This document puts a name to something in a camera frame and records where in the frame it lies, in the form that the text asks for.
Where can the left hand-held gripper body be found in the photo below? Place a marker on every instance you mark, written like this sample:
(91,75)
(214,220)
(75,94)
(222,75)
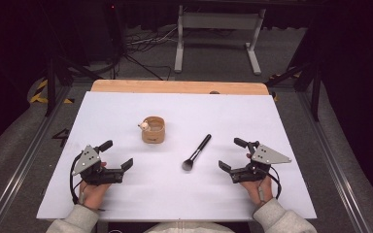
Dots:
(87,159)

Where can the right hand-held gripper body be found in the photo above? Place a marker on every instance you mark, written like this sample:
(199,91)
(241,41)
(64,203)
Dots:
(267,156)

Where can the black makeup brush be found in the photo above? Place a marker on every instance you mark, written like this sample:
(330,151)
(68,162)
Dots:
(196,152)

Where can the beige wooden cup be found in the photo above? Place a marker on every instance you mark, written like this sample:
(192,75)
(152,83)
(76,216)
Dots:
(153,133)

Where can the person's left hand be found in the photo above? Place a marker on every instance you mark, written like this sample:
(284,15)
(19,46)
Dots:
(92,195)

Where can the person's right hand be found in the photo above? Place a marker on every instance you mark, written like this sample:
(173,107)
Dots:
(258,191)

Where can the white table cover sheet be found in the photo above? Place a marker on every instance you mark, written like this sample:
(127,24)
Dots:
(175,194)

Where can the person's torso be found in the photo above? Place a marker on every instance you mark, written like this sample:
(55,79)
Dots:
(187,228)

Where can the yellow black floor tape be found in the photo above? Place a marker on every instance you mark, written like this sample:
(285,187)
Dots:
(40,93)

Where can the black tripod stand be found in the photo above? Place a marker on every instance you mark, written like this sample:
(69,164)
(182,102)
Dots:
(52,81)
(311,77)

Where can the white metal stand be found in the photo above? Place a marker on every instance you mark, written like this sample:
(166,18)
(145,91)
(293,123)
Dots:
(218,21)

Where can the aluminium floor rail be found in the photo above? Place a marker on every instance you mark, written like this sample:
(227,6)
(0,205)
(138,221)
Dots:
(333,161)
(26,161)

